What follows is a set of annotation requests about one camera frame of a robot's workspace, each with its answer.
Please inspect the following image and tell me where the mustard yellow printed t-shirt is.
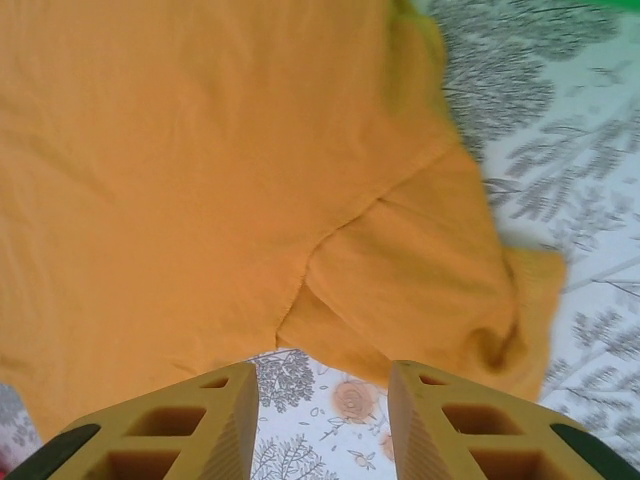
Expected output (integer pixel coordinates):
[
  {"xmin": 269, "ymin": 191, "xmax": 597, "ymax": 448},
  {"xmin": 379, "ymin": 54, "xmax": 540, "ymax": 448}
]
[{"xmin": 0, "ymin": 0, "xmax": 569, "ymax": 441}]

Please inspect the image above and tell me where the green plastic mesh basket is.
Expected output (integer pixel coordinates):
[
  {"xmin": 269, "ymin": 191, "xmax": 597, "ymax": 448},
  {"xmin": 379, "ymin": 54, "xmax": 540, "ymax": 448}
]
[{"xmin": 392, "ymin": 0, "xmax": 640, "ymax": 19}]

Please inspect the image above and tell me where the right gripper tan right finger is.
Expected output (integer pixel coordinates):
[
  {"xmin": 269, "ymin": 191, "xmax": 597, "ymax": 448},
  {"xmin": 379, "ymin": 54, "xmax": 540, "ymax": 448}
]
[{"xmin": 388, "ymin": 359, "xmax": 640, "ymax": 480}]

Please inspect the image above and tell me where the floral patterned table mat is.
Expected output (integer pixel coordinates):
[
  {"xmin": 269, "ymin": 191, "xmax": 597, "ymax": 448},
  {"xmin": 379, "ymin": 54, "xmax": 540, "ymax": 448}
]
[{"xmin": 0, "ymin": 0, "xmax": 640, "ymax": 480}]

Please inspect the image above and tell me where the right gripper tan left finger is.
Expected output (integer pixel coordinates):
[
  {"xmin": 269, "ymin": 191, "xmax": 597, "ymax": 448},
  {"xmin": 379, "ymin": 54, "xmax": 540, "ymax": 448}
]
[{"xmin": 12, "ymin": 362, "xmax": 260, "ymax": 480}]

